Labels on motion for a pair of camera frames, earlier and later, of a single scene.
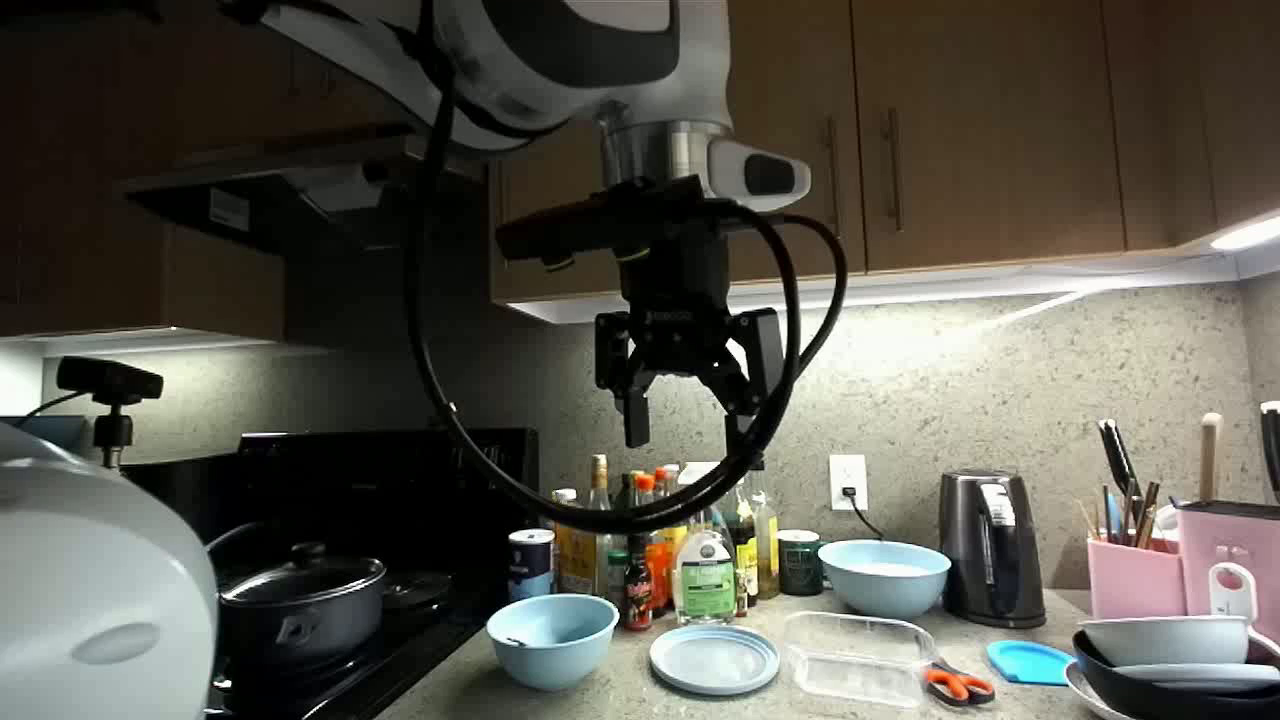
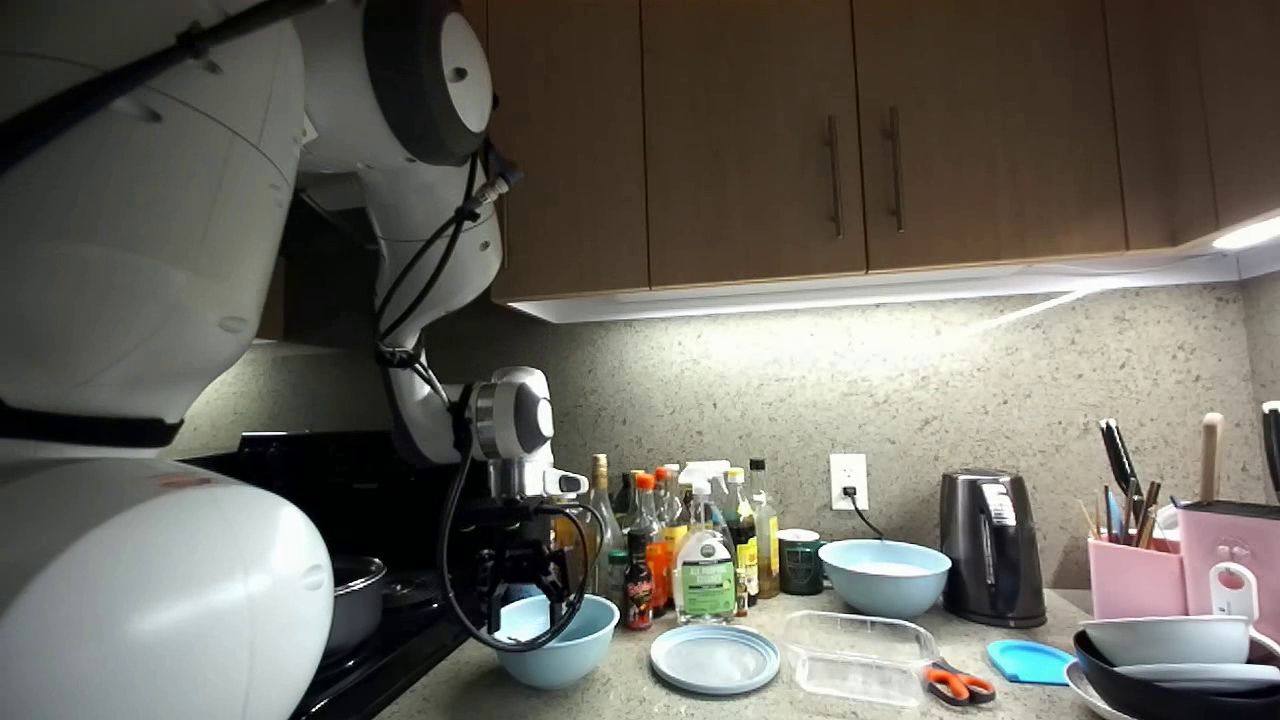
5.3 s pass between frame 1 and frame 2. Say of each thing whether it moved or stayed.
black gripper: moved
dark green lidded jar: stayed
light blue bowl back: stayed
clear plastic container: stayed
